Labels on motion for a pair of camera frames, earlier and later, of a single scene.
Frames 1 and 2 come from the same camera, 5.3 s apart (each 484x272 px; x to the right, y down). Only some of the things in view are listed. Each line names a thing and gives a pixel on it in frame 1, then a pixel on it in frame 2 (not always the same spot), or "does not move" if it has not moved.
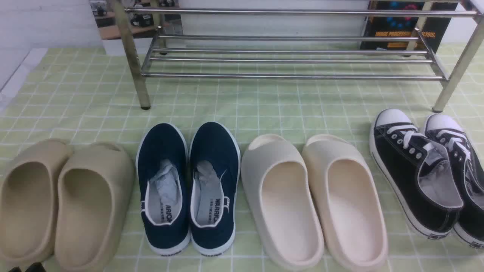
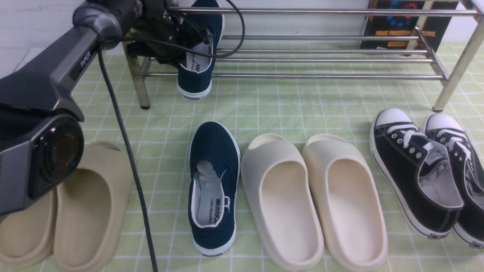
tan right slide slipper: (95, 188) does not move
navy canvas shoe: (214, 167) does not move
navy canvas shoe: (162, 166) to (194, 77)
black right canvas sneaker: (469, 226) does not move
